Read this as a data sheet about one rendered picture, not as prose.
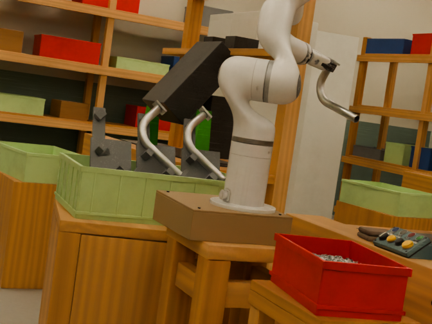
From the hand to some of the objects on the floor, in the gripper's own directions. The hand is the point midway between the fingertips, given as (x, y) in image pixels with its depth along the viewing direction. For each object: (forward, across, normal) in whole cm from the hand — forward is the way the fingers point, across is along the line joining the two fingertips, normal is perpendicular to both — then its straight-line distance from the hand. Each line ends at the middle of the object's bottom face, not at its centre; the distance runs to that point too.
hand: (328, 65), depth 303 cm
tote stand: (-38, +34, -146) cm, 154 cm away
